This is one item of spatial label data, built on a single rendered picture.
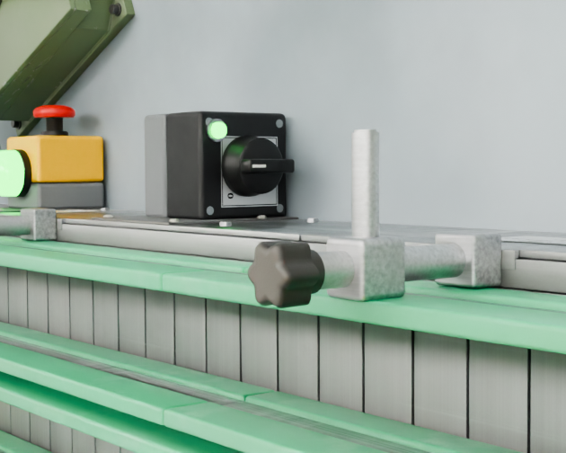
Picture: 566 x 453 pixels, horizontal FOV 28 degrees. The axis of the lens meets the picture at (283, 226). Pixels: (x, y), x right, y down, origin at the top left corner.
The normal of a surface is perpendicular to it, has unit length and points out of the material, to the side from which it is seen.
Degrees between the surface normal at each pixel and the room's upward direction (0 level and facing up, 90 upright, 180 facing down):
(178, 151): 0
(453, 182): 0
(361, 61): 0
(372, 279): 90
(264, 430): 90
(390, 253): 90
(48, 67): 90
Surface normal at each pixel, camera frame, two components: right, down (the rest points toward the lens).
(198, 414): 0.00, -1.00
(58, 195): 0.62, 0.04
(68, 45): 0.25, 0.93
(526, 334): -0.79, 0.04
